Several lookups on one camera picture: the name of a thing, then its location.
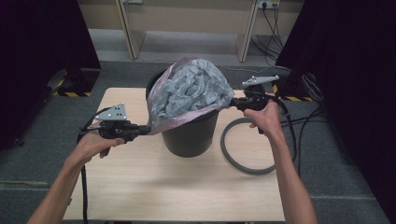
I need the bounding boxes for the person's right hand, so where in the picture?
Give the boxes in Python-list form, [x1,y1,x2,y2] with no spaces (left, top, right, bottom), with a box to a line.
[243,99,284,138]

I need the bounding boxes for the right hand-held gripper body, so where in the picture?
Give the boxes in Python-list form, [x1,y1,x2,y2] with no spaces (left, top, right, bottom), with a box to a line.
[242,75,280,112]

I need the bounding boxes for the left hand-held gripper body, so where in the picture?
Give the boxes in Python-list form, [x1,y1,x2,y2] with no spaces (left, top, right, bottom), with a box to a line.
[78,103,140,145]

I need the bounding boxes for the person's left hand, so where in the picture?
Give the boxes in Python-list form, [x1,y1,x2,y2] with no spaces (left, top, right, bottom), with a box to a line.
[69,120,126,165]

